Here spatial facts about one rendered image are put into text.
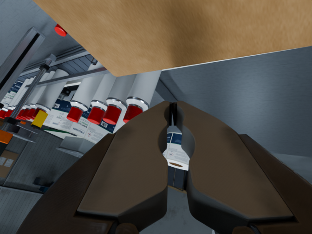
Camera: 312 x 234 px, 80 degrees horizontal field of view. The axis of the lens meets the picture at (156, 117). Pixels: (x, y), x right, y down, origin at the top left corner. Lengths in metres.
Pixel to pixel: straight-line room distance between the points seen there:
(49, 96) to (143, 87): 0.45
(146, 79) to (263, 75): 0.33
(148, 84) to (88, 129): 0.59
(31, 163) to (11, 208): 1.82
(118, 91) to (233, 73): 0.33
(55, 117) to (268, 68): 0.86
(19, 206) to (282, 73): 10.30
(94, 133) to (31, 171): 9.21
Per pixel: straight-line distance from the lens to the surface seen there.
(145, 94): 0.39
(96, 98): 0.49
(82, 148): 2.72
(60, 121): 0.97
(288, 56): 0.55
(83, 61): 0.69
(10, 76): 0.73
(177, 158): 0.95
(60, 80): 0.70
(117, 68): 0.16
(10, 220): 10.52
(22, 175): 10.05
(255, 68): 0.57
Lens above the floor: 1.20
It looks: 22 degrees down
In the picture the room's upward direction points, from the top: 162 degrees counter-clockwise
